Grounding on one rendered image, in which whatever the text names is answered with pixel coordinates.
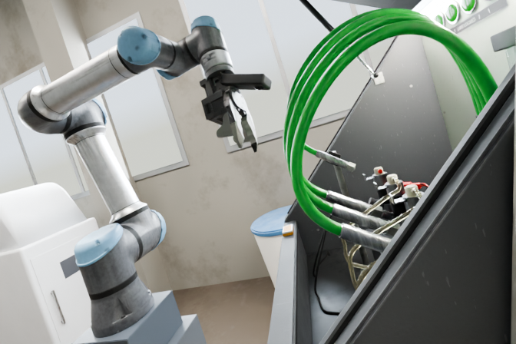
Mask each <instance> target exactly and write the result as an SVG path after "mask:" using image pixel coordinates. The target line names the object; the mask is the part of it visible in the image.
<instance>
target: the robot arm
mask: <svg viewBox="0 0 516 344"><path fill-rule="evenodd" d="M190 32H191V34H189V35H188V36H187V37H185V38H183V39H181V40H179V41H178V42H174V41H171V40H169V39H167V38H164V37H162V36H159V35H157V34H155V33H154V32H152V31H151V30H149V29H146V28H140V27H138V26H134V25H132V26H127V27H126V28H124V29H123V30H122V31H121V33H120V35H118V37H117V44H116V45H115V46H114V47H112V48H110V49H108V50H107V51H105V52H103V53H102V54H100V55H98V56H97V57H95V58H93V59H91V60H90V61H88V62H86V63H84V64H83V65H81V66H80V67H78V68H76V69H74V70H73V71H71V72H69V73H67V74H66V75H64V76H62V77H61V78H59V79H58V80H56V81H53V82H52V83H50V84H49V85H45V84H42V85H38V86H36V87H34V88H32V89H31V90H30V91H27V92H26V93H25V94H23V96H22V97H21V98H20V100H19V101H18V105H17V112H18V117H19V119H20V121H21V122H22V123H23V124H24V125H25V126H26V127H27V128H29V129H30V130H32V131H34V132H37V133H39V134H62V136H63V137H64V139H65V141H66V143H67V144H70V145H73V146H75V147H76V149H77V151H78V153H79V155H80V157H81V159H82V160H83V162H84V165H85V166H86V168H87V169H88V172H89V174H90V175H91V178H92V180H93V181H94V183H95V185H96V187H97V189H98V191H99V193H100V194H101V196H102V198H103V200H104V202H105V204H106V206H107V208H108V209H109V211H110V213H111V221H110V223H109V225H107V226H105V227H102V228H100V229H98V230H95V231H94V232H92V233H90V234H88V235H87V236H85V237H84V238H82V239H81V240H80V241H79V242H78V243H77V244H76V245H75V247H74V254H75V258H76V264H77V266H78V267H79V270H80V272H81V275H82V278H83V280H84V284H85V286H86V289H87V291H88V295H89V297H90V300H91V330H92V332H93V335H94V336H95V337H98V338H103V337H107V336H112V335H114V334H116V333H118V332H121V331H123V330H125V329H126V328H128V327H130V326H132V325H134V324H135V323H136V322H137V321H139V320H140V319H141V318H143V317H144V316H145V315H146V314H147V313H148V312H149V311H150V309H151V308H152V306H153V304H154V298H153V295H152V292H151V291H150V290H149V289H148V288H147V287H146V286H145V284H144V283H143V282H142V281H141V279H140V278H139V276H138V274H137V271H136V268H135V265H134V264H135V263H136V262H137V261H138V260H139V259H141V258H142V257H143V256H145V255H146V254H147V253H149V252H150V251H152V250H154V249H155V248H156V247H157V246H158V244H160V243H161V242H162V240H163V239H164V237H165V233H166V223H165V221H164V218H163V217H162V216H161V214H160V213H158V212H156V210H150V208H149V207H148V205H147V204H146V203H141V202H140V201H139V200H138V198H137V195H136V193H135V192H134V190H133V188H132V186H131V184H130V182H129V180H128V179H127V177H126V175H125V173H124V171H123V169H122V167H121V165H120V164H119V162H118V160H117V158H116V156H115V155H114V152H113V151H112V149H111V146H110V144H109V143H108V141H107V139H106V137H105V136H104V134H105V132H106V130H107V128H106V126H105V125H106V123H107V121H108V120H107V119H106V117H108V115H107V112H106V110H105V108H104V105H103V104H102V103H101V102H100V101H99V100H97V99H96V97H97V96H99V95H101V94H103V93H105V92H107V91H109V90H111V89H112V88H115V87H117V86H118V85H120V84H122V83H124V82H125V81H128V80H130V79H132V78H133V77H135V76H137V75H139V74H141V73H143V72H145V71H147V70H148V69H150V68H155V69H156V71H157V72H158V74H159V75H160V76H161V77H164V79H166V80H172V79H174V78H178V77H180V76H181V75H182V74H184V73H186V72H188V71H189V70H191V69H193V68H195V67H196V66H198V65H200V64H201V67H202V69H203V74H204V77H205V78H204V79H203V80H201V81H199V82H200V86H201V87H202V88H204V90H205V92H206V96H207V97H206V98H204V99H203V100H201V103H202V106H203V111H204V113H205V117H206V120H208V121H212V122H214V123H216V124H219V125H221V127H220V128H219V129H218V130H217V137H218V138H222V137H232V136H233V141H234V142H235V143H236V144H237V146H238V148H239V149H240V148H242V146H243V143H246V142H250V143H251V146H252V148H253V151H254V153H255V152H257V145H258V143H257V137H256V132H255V127H254V124H253V119H252V117H251V115H250V112H249V110H248V108H247V105H246V102H245V100H244V98H243V96H242V95H241V94H240V93H241V91H240V90H258V91H261V90H270V89H271V84H272V81H271V80H270V79H269V78H268V77H267V76H266V75H265V74H234V71H233V65H232V61H231V59H230V55H229V53H228V50H227V46H226V43H225V41H224V38H223V32H222V31H221V30H220V26H219V24H218V22H217V20H216V19H215V18H213V17H211V16H209V15H202V16H199V17H197V18H195V19H194V20H193V22H192V23H191V26H190ZM240 115H241V117H242V118H240Z"/></svg>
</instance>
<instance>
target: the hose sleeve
mask: <svg viewBox="0 0 516 344"><path fill-rule="evenodd" d="M316 157H318V158H319V159H322V160H325V161H328V162H330V163H332V164H335V165H337V166H339V167H342V168H345V169H346V168H347V166H348V164H349V162H348V161H345V160H342V159H340V158H338V157H334V156H332V155H330V154H327V153H324V152H323V151H320V150H318V151H317V152H316Z"/></svg>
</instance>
